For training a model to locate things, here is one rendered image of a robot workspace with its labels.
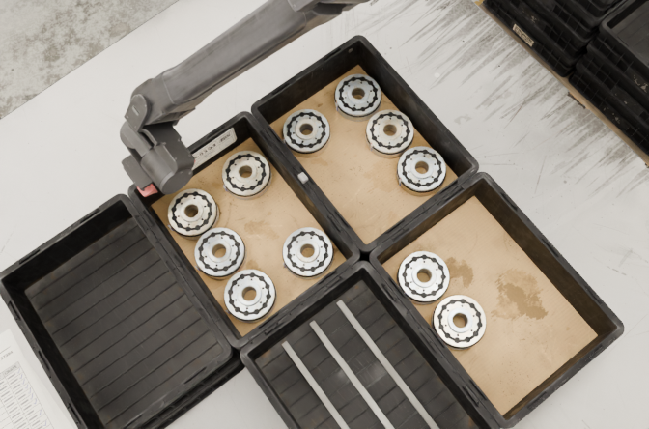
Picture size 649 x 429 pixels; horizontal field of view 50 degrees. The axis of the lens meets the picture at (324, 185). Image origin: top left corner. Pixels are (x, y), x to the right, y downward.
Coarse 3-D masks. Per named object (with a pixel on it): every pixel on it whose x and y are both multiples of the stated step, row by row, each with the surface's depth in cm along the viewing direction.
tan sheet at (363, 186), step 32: (320, 96) 157; (384, 96) 157; (352, 128) 154; (320, 160) 152; (352, 160) 152; (384, 160) 151; (352, 192) 149; (384, 192) 149; (352, 224) 147; (384, 224) 146
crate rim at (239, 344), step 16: (240, 112) 145; (224, 128) 144; (256, 128) 144; (192, 144) 143; (272, 144) 143; (288, 160) 141; (128, 192) 140; (304, 192) 139; (144, 208) 139; (320, 208) 137; (336, 224) 136; (160, 240) 138; (176, 256) 136; (352, 256) 134; (336, 272) 133; (192, 288) 133; (320, 288) 132; (208, 304) 133; (288, 304) 131; (272, 320) 130; (256, 336) 129
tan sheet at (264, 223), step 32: (224, 160) 152; (224, 192) 150; (288, 192) 149; (224, 224) 147; (256, 224) 147; (288, 224) 147; (192, 256) 145; (256, 256) 145; (224, 288) 143; (288, 288) 142
